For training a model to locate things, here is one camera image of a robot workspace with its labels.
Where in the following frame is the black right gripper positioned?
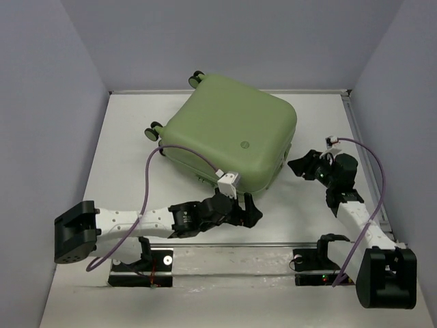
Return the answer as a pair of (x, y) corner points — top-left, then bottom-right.
(287, 149), (337, 189)

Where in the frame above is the green hard-shell suitcase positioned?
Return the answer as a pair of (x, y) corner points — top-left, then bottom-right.
(144, 70), (298, 194)

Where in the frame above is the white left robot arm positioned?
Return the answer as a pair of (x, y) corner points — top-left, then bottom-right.
(54, 191), (263, 271)

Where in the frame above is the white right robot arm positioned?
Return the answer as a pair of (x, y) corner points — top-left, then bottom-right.
(288, 150), (417, 310)

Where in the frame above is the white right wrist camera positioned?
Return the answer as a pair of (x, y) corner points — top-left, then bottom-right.
(324, 136), (342, 157)

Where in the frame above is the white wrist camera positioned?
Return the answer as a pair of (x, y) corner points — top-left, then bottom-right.
(217, 172), (240, 200)
(324, 136), (342, 157)

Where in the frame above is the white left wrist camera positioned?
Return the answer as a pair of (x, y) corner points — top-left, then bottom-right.
(217, 172), (240, 200)

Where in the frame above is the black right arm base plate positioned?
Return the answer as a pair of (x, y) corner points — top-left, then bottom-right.
(289, 248), (340, 287)

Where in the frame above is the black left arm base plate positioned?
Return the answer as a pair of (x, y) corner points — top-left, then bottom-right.
(107, 247), (173, 288)

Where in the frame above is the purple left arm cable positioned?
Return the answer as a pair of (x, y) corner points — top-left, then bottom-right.
(85, 145), (225, 273)

